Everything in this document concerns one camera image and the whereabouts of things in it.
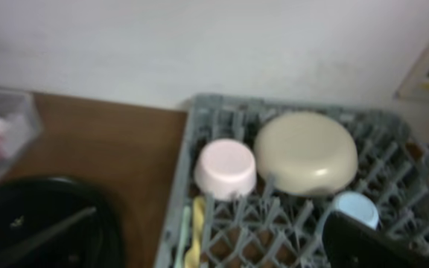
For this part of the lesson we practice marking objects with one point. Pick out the clear plastic bin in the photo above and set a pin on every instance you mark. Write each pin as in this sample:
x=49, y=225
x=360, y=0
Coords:
x=20, y=125

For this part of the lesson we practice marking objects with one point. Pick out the large cream bowl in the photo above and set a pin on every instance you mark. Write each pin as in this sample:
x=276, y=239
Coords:
x=306, y=154

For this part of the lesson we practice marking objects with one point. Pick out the round black tray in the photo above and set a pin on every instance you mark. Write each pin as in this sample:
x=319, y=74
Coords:
x=27, y=206

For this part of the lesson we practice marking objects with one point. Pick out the pink bowl with grains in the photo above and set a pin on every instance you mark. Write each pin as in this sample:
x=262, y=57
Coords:
x=225, y=170

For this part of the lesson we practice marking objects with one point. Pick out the yellow plastic knife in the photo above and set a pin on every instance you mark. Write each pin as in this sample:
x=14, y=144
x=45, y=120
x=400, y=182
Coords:
x=192, y=256

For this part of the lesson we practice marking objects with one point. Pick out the light blue cup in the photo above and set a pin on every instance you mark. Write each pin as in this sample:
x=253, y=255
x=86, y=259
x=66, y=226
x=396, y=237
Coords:
x=358, y=207

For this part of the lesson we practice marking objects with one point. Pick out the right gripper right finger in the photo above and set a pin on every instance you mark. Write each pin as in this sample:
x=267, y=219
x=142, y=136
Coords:
x=349, y=243

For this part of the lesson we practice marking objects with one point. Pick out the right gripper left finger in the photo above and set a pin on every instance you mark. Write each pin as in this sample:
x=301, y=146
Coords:
x=16, y=253

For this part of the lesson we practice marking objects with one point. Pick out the grey dishwasher rack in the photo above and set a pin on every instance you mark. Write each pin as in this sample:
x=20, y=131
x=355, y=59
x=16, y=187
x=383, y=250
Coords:
x=273, y=229

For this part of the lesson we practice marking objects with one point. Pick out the light blue plastic knife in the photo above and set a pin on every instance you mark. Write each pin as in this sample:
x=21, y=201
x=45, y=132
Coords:
x=183, y=236

